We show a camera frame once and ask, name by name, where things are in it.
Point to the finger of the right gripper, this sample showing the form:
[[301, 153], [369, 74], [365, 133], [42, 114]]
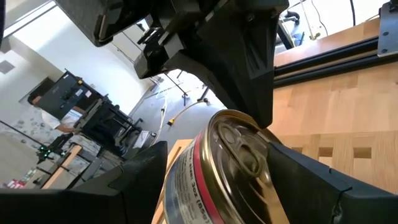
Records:
[[242, 68]]

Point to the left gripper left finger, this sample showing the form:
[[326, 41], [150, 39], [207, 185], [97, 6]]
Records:
[[143, 186]]

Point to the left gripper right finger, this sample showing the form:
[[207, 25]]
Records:
[[304, 193]]

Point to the salmon can blue label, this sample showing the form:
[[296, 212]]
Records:
[[217, 174]]

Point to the black background robot arm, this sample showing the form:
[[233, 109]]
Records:
[[51, 149]]

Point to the wooden slatted shelf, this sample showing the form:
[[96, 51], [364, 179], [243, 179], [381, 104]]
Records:
[[342, 161]]

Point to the black equipment cart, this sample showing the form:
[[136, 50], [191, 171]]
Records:
[[102, 124]]

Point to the person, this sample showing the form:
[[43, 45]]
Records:
[[53, 119]]

